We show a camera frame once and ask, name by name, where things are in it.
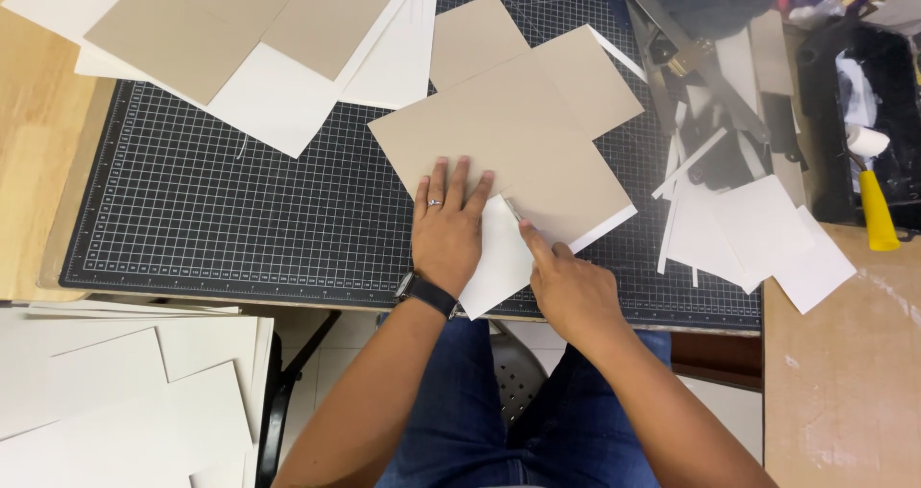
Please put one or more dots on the person's blue jeans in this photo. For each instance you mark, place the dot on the person's blue jeans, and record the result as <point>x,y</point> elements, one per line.
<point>460,430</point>

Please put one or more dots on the cross-shaped beige cardboard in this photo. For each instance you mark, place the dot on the cross-shaped beige cardboard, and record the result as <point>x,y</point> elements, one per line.
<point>504,114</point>

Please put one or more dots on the pile of large white sheets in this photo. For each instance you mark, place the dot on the pile of large white sheets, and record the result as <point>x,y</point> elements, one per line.
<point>288,106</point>

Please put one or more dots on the stack of white paperboard sheets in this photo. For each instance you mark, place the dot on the stack of white paperboard sheets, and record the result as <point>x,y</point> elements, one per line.
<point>108,401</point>

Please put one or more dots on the grey cardboard strip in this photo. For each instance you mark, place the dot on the grey cardboard strip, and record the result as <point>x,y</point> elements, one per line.
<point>771,52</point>

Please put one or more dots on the square white paper sheet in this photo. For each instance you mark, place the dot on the square white paper sheet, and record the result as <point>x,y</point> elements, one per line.
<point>763,225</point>

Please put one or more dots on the black plastic tray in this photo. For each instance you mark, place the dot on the black plastic tray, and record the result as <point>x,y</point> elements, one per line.
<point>892,99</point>

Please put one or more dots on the black wristwatch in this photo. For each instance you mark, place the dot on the black wristwatch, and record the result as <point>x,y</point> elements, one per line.
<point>430,295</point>

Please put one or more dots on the person's left hand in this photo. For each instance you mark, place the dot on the person's left hand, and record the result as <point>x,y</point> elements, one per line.
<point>446,240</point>

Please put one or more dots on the dark gridded cutting mat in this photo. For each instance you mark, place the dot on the dark gridded cutting mat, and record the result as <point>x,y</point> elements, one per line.
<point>252,222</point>

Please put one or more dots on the beige cardboard piece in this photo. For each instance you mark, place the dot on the beige cardboard piece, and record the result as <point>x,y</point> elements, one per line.
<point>201,27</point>

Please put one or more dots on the heap of white paper offcuts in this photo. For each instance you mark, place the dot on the heap of white paper offcuts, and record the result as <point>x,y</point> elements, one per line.
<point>683,178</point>

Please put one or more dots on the metal square ruler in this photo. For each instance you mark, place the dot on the metal square ruler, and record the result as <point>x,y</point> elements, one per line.
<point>694,52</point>

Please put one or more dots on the craft knife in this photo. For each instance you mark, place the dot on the craft knife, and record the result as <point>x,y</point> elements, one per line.
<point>516,212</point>

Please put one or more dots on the grey perforated stool seat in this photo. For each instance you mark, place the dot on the grey perforated stool seat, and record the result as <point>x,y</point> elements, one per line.
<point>518,380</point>

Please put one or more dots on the person's right hand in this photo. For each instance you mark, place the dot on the person's right hand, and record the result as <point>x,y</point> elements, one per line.
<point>575,297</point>

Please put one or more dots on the white paper sheet under cardboard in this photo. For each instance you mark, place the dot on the white paper sheet under cardboard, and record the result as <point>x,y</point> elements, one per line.
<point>496,272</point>

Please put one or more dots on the black chair frame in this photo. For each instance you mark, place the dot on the black chair frame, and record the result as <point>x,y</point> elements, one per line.
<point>270,416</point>

